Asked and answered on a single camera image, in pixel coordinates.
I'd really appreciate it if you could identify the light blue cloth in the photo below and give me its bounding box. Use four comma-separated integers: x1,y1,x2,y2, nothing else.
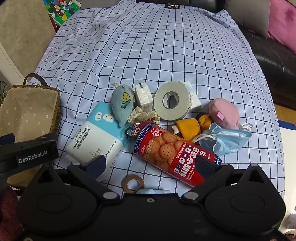
136,188,171,194

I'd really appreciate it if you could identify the white tissue pack blue print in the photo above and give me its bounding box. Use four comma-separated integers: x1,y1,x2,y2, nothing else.
178,81,202,113

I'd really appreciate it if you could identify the grey pillow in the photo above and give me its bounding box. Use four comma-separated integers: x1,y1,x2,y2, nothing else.
224,0,271,39

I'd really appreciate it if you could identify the pink plush pouch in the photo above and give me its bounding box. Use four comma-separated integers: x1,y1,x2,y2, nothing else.
209,98,241,129

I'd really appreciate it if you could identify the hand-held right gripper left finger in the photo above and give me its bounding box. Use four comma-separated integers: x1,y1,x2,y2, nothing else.
35,155,121,202

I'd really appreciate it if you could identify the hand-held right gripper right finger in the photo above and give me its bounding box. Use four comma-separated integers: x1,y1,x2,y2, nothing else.
181,156,272,202

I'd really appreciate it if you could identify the white board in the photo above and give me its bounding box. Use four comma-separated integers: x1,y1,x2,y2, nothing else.
280,126,296,209

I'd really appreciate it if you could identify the grey-blue plush pouch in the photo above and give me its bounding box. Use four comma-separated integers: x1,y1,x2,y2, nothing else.
110,83,136,128

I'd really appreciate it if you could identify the red biscuit can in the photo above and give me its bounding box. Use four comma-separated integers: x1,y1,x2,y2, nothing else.
133,123,221,188

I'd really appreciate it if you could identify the blue white face towel pack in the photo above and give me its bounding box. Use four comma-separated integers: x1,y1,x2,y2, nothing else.
65,101,130,182

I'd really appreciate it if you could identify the dark red cloth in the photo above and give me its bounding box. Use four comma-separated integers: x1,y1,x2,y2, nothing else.
0,185,23,241

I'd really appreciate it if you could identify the woven basket with beige liner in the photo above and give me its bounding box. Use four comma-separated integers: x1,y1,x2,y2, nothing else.
0,73,62,188

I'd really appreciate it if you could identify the brown tape ring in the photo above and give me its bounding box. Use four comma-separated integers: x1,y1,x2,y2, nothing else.
121,174,145,193

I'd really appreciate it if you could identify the small white tissue pack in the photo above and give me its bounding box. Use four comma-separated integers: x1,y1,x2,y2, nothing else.
134,83,153,113

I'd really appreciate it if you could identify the blue face mask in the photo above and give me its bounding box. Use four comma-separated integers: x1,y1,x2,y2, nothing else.
192,123,253,156

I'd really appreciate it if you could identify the white curved frame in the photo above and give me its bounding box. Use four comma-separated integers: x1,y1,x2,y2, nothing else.
0,43,22,80

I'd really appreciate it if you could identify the pink pillow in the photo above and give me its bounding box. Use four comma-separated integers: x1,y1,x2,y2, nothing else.
268,0,296,54

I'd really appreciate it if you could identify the colourful cartoon poster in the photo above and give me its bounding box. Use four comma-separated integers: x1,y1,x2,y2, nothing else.
48,0,80,26

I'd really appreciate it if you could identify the lace scrunchie keychain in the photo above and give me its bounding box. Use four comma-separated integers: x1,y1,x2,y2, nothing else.
126,107,160,141

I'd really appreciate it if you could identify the yellow and white cloth bundle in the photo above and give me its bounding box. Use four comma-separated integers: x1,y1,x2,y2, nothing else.
172,113,213,142

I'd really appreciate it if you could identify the white tape roll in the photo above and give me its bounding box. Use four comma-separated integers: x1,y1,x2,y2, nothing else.
154,81,192,121

